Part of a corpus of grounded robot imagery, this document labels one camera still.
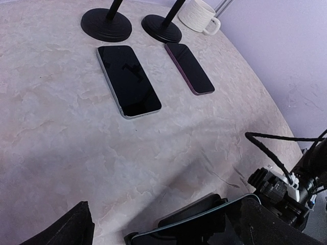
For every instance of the left gripper left finger seen under phone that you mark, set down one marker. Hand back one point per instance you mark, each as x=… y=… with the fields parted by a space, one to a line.
x=75 y=227

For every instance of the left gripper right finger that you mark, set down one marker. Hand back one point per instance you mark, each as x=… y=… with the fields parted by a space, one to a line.
x=254 y=224

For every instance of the silver edged black smartphone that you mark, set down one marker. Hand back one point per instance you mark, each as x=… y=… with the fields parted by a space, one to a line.
x=128 y=82

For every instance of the purple edged black smartphone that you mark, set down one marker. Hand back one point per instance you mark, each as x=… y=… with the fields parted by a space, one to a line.
x=190 y=68

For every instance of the black round-base phone stand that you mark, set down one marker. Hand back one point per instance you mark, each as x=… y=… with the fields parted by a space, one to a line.
x=107 y=24

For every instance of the black folding phone stand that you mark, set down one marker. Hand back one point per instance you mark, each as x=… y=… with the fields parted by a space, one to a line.
x=194 y=224

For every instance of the white ceramic mug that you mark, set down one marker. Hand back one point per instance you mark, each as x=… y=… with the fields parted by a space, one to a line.
x=199 y=17

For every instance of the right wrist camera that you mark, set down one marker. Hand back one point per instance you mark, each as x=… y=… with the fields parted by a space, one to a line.
x=285 y=201

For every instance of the right aluminium corner post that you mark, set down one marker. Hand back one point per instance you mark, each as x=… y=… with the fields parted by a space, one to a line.
x=223 y=5

